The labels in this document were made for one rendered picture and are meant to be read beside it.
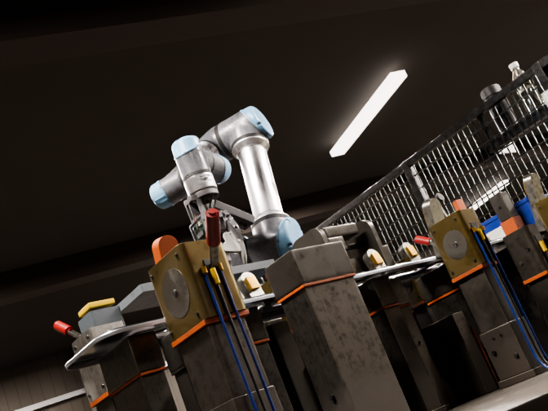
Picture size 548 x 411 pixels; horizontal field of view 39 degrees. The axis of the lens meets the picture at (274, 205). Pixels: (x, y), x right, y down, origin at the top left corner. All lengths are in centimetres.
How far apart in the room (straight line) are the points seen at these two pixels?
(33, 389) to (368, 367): 907
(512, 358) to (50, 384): 896
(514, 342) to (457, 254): 20
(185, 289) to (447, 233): 66
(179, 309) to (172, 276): 5
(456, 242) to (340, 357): 45
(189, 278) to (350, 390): 32
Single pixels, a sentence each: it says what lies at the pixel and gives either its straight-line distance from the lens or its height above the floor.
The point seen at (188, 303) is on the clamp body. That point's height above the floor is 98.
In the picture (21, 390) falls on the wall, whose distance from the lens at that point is 1023.
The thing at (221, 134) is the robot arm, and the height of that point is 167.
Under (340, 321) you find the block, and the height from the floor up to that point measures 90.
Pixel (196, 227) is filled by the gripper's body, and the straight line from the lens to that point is 189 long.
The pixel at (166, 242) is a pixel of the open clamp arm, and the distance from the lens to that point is 122.
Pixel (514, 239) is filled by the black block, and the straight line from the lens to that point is 178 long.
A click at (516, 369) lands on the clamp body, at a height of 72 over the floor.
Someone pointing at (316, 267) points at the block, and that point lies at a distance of 129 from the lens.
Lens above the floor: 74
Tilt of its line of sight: 17 degrees up
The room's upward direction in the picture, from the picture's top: 22 degrees counter-clockwise
